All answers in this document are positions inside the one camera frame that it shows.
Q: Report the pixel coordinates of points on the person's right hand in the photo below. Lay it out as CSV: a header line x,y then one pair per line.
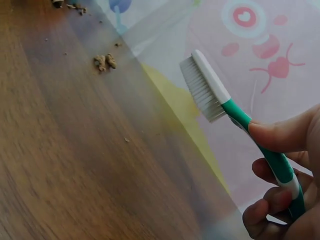
x,y
310,130

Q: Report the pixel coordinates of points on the green and white toothbrush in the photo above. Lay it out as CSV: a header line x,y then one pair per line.
x,y
212,72

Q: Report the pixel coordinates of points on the small brown crumb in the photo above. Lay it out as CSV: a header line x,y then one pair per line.
x,y
126,140
117,45

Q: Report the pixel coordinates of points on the brown crumb lump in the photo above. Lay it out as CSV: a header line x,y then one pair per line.
x,y
111,60
99,63

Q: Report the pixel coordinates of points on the pile of brown crumbs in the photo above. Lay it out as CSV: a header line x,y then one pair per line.
x,y
80,8

